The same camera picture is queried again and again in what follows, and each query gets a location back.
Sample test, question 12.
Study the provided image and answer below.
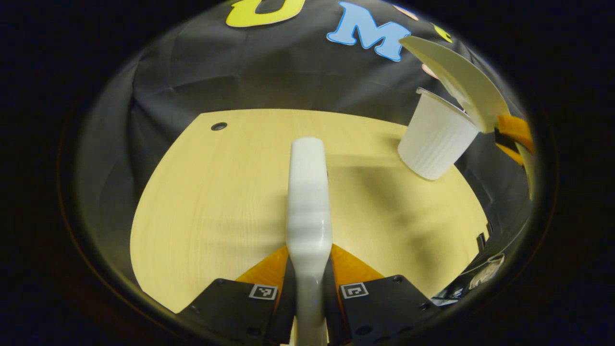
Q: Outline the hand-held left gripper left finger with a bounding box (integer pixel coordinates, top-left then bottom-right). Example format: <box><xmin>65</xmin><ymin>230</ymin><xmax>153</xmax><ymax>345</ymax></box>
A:
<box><xmin>179</xmin><ymin>246</ymin><xmax>295</xmax><ymax>346</ymax></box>

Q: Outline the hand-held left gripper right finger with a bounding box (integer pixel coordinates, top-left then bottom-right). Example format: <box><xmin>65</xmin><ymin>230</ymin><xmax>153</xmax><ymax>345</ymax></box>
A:
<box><xmin>326</xmin><ymin>244</ymin><xmax>441</xmax><ymax>345</ymax></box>

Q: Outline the grey white dustpan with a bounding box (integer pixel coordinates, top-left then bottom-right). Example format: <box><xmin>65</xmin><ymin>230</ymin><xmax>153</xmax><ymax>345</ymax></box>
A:
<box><xmin>399</xmin><ymin>36</ymin><xmax>537</xmax><ymax>200</ymax></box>

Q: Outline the white ribbed garbage bin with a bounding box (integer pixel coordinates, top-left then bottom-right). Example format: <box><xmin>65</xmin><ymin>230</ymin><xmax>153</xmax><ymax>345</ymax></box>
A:
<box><xmin>397</xmin><ymin>87</ymin><xmax>481</xmax><ymax>181</ymax></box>

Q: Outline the small white broom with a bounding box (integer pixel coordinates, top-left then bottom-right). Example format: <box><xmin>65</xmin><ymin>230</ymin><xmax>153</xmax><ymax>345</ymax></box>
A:
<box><xmin>286</xmin><ymin>136</ymin><xmax>333</xmax><ymax>346</ymax></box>

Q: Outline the black backdrop cloth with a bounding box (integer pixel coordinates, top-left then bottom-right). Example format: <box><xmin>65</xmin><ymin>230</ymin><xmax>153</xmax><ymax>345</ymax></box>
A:
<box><xmin>77</xmin><ymin>0</ymin><xmax>534</xmax><ymax>298</ymax></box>

